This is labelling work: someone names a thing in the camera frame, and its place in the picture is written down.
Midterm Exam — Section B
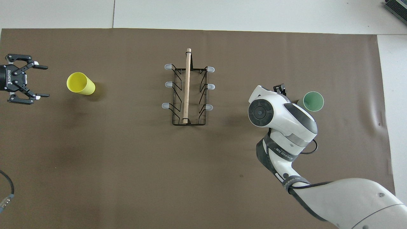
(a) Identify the grey ribbed device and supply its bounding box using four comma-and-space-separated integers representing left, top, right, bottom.
383, 0, 407, 25

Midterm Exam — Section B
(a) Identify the yellow plastic cup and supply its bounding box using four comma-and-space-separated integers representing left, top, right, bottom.
66, 72, 96, 95

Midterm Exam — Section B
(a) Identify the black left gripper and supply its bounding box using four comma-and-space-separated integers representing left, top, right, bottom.
0, 54, 50, 105

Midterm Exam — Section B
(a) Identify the brown paper table mat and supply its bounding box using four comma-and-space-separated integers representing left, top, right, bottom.
0, 28, 400, 229

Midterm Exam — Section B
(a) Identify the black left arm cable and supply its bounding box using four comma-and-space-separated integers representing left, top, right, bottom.
0, 170, 15, 214

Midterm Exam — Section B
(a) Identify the pale green plastic cup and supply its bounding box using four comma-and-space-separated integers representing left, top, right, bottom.
297, 91, 324, 112

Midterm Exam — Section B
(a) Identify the black wire cup rack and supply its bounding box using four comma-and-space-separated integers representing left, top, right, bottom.
162, 48, 215, 126

